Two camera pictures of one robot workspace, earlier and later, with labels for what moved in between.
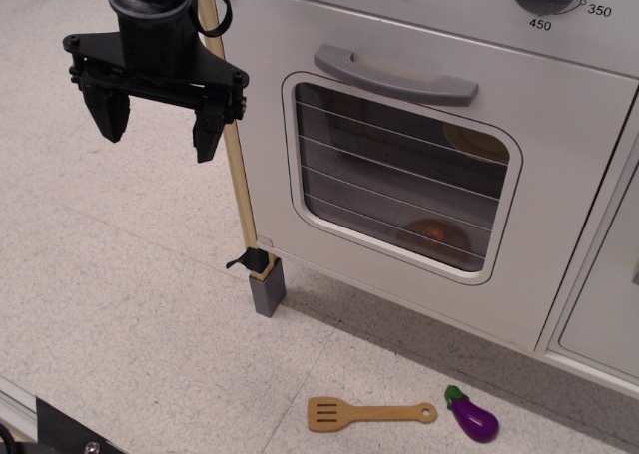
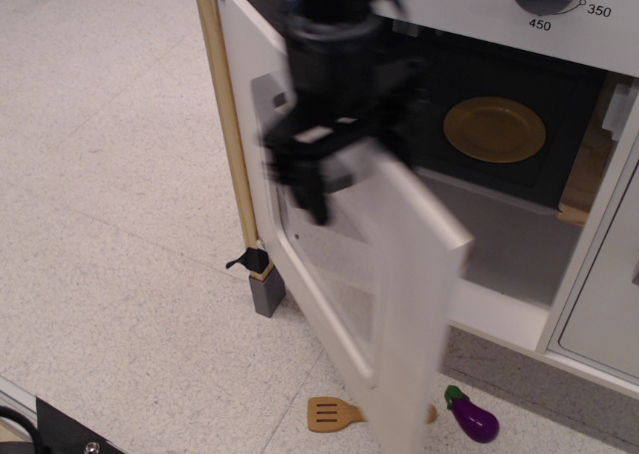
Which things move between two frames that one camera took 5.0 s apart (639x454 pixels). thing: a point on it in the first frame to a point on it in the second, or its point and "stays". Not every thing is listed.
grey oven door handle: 397,81 to 272,99
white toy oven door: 452,173 to 377,277
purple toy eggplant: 476,422 stays
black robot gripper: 157,55 to 348,83
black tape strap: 253,258 stays
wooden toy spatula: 334,414 stays
